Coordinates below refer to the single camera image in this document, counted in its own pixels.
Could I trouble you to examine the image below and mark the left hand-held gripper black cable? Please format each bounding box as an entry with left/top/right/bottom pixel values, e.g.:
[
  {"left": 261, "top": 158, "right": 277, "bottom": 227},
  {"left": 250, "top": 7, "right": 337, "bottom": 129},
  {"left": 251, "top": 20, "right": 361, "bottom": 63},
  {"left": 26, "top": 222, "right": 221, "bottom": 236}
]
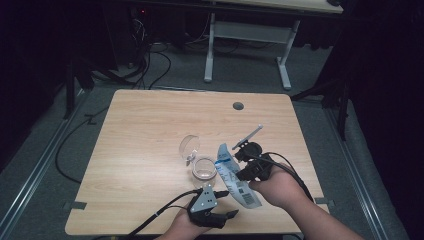
[{"left": 127, "top": 188, "right": 203, "bottom": 239}]

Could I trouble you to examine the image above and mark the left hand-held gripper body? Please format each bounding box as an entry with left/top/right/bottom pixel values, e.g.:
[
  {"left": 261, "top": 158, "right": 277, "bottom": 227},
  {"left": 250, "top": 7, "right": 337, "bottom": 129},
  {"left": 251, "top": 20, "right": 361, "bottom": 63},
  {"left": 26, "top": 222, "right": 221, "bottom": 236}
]
[{"left": 187, "top": 185, "right": 231, "bottom": 230}]

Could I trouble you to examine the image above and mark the metal floor rail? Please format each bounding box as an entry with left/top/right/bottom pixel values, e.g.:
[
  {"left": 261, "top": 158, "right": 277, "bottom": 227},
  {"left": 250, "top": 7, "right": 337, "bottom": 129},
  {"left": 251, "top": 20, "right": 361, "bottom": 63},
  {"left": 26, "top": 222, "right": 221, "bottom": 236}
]
[
  {"left": 323, "top": 105, "right": 390, "bottom": 240},
  {"left": 0, "top": 89, "right": 92, "bottom": 234}
]

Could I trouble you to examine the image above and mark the white and blue pouch bag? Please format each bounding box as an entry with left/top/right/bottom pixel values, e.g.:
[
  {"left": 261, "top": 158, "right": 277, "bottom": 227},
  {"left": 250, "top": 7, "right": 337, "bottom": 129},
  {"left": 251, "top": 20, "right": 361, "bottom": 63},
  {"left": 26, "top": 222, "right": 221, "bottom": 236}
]
[{"left": 215, "top": 142, "right": 263, "bottom": 210}]

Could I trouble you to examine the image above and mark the right hand-held gripper black cable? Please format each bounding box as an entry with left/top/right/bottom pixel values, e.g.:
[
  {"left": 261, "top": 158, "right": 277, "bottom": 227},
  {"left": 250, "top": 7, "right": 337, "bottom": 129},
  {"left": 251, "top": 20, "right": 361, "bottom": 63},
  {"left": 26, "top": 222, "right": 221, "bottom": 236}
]
[{"left": 253, "top": 151, "right": 315, "bottom": 203}]

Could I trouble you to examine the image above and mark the white metal frame desk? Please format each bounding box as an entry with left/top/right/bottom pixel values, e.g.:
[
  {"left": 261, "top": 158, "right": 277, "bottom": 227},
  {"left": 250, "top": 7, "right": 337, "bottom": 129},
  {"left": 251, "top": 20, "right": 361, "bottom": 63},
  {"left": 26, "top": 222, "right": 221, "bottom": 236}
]
[{"left": 203, "top": 0, "right": 344, "bottom": 92}]

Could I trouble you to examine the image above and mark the person's left hand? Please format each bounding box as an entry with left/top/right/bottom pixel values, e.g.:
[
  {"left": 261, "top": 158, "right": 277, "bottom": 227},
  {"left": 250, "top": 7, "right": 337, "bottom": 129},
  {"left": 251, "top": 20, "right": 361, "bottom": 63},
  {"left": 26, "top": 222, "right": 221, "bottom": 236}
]
[{"left": 165, "top": 211, "right": 215, "bottom": 240}]

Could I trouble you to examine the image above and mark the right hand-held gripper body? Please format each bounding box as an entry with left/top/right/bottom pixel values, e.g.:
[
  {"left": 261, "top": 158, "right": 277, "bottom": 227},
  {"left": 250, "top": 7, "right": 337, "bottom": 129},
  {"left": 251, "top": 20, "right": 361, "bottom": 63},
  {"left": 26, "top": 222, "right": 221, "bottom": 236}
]
[{"left": 231, "top": 123, "right": 278, "bottom": 183}]

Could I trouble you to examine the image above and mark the dark device with red light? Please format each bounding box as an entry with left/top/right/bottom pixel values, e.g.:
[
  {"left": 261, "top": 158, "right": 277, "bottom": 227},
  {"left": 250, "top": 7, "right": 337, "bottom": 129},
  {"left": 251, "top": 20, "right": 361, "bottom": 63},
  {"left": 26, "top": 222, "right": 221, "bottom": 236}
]
[{"left": 129, "top": 5, "right": 152, "bottom": 66}]

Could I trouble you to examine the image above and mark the long black floor cable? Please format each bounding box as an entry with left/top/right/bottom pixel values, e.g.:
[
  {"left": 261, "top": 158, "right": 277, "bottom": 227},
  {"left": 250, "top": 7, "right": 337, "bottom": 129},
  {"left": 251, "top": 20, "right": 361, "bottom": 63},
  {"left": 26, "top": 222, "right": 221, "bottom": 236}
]
[{"left": 54, "top": 105, "right": 112, "bottom": 185}]

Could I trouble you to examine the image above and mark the hand-held gripper black cable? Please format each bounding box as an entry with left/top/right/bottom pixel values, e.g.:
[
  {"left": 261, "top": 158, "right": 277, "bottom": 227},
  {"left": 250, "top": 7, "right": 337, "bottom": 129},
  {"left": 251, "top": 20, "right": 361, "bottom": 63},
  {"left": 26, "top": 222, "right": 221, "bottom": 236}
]
[
  {"left": 253, "top": 151, "right": 315, "bottom": 203},
  {"left": 127, "top": 188, "right": 203, "bottom": 239}
]

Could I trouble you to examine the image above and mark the person's right hand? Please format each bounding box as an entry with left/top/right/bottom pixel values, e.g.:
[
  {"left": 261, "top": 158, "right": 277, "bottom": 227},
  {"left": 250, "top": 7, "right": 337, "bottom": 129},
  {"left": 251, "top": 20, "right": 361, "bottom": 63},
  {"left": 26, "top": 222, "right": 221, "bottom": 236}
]
[{"left": 248, "top": 165, "right": 310, "bottom": 210}]

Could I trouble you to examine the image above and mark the bundle of black cables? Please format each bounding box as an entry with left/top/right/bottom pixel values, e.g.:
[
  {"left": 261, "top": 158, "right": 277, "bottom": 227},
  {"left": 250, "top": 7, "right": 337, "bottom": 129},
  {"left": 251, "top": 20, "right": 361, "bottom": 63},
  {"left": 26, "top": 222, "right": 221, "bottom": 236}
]
[{"left": 128, "top": 18, "right": 173, "bottom": 91}]

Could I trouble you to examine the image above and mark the black metal stand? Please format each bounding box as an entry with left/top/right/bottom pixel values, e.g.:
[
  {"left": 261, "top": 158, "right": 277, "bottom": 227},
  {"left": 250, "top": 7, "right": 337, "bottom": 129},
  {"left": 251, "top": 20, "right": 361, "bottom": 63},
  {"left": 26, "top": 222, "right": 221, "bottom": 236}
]
[
  {"left": 290, "top": 74, "right": 352, "bottom": 142},
  {"left": 62, "top": 58, "right": 136, "bottom": 120}
]

